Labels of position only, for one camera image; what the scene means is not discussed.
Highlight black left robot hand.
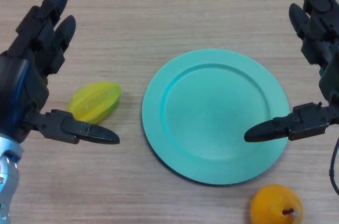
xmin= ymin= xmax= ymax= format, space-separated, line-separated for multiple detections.
xmin=0 ymin=0 xmax=120 ymax=145

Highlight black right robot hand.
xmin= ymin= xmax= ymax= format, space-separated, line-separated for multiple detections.
xmin=243 ymin=0 xmax=339 ymax=143

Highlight yellow starfruit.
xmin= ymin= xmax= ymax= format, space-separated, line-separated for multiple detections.
xmin=67 ymin=81 xmax=122 ymax=124

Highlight green round plate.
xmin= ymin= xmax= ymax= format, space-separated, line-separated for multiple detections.
xmin=141 ymin=48 xmax=291 ymax=185

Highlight orange pear with stem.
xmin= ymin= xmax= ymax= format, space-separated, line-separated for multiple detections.
xmin=250 ymin=183 xmax=305 ymax=224

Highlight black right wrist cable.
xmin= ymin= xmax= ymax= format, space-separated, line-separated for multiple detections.
xmin=328 ymin=136 xmax=339 ymax=197

